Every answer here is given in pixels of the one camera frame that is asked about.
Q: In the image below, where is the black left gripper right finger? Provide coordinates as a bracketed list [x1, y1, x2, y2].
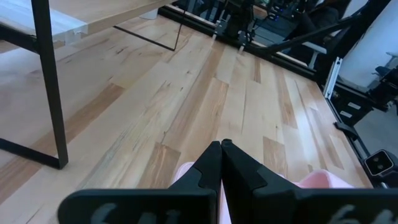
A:
[221, 138, 398, 224]

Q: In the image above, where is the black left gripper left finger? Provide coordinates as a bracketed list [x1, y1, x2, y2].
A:
[57, 140, 223, 224]

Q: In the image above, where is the pink slide sandal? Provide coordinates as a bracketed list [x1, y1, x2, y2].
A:
[172, 161, 355, 224]

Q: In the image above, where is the table-level camera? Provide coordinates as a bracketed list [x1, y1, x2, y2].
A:
[363, 149, 398, 189]

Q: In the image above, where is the wooden shelf black metal frame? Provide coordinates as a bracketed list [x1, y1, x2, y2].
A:
[0, 0, 188, 170]

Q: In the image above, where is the black metal rig frame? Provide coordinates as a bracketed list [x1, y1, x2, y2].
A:
[157, 0, 398, 188]

